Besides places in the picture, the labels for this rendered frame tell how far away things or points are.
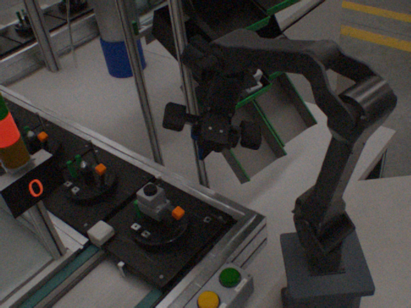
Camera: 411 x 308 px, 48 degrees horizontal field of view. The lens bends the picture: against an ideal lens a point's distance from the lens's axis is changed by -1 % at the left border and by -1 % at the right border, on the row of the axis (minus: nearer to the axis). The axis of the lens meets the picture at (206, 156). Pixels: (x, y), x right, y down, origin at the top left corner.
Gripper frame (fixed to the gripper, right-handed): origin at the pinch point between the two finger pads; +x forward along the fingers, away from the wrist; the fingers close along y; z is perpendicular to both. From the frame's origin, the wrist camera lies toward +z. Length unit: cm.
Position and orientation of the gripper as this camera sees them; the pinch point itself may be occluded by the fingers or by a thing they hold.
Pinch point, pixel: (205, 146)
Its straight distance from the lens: 90.9
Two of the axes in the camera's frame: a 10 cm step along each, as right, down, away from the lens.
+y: 9.6, 2.2, 1.6
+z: -0.2, 6.4, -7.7
